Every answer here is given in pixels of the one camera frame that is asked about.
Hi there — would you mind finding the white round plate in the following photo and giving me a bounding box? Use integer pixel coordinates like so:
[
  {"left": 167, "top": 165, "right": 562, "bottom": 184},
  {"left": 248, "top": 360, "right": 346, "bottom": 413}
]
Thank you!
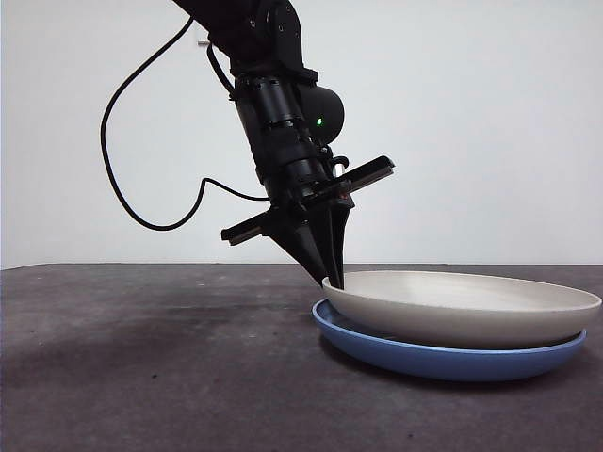
[{"left": 321, "top": 269, "right": 603, "bottom": 350}]

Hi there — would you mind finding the blue round plate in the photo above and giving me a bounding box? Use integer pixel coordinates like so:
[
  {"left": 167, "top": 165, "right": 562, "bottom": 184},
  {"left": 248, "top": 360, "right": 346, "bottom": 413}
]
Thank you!
[{"left": 311, "top": 298, "right": 588, "bottom": 382}]

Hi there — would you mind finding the short black cable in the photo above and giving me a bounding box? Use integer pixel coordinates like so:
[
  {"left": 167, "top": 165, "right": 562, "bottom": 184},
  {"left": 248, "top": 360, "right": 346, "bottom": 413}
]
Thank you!
[{"left": 205, "top": 44, "right": 237, "bottom": 98}]

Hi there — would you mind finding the long black looping cable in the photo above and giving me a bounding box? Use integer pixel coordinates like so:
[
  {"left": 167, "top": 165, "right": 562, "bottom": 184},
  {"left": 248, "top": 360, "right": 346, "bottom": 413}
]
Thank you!
[{"left": 99, "top": 13, "right": 272, "bottom": 232}]

